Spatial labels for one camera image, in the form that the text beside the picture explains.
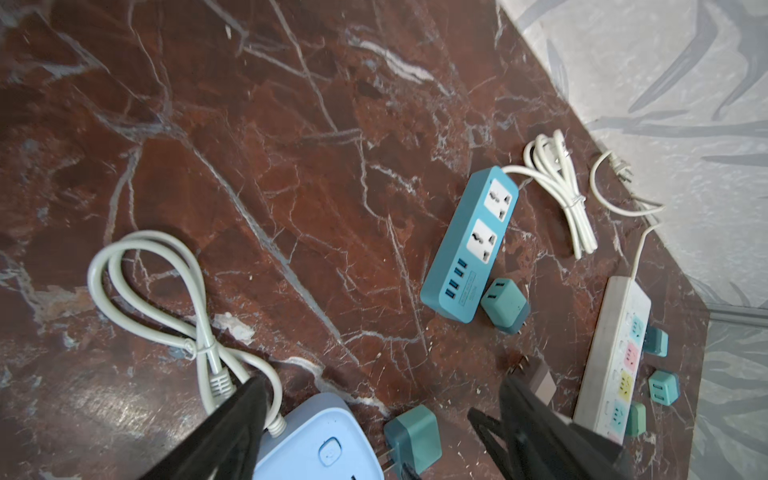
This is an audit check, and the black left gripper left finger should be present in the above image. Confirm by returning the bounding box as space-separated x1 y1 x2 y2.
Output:
143 378 268 479

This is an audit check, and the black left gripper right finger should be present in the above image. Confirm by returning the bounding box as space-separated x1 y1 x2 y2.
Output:
467 376 630 479

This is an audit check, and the light blue square socket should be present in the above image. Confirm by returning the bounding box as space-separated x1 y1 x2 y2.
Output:
253 393 384 480

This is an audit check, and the teal charger plug front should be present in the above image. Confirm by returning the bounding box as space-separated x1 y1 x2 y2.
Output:
378 405 442 479

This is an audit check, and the teal charger plug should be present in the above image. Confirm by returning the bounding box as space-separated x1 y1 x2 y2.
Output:
648 370 680 406
643 327 669 358
378 405 442 479
480 278 531 335

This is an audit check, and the pink charger plug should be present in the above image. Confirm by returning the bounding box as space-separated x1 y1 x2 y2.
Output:
508 356 557 405

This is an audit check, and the green charger plug by strip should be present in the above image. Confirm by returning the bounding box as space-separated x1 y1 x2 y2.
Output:
625 402 647 438

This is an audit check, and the long white power strip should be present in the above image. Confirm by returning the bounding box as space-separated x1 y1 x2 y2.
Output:
573 276 651 444

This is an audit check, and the teal power strip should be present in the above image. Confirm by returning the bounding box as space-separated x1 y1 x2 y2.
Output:
420 166 519 324

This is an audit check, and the white cable of square socket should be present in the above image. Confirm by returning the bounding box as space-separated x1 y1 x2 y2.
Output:
87 230 288 438

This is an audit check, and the white cable of long strip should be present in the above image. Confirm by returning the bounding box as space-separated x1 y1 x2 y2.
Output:
589 149 666 280

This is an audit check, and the coiled white cable teal strip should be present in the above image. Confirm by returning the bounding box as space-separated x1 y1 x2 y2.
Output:
501 130 598 260

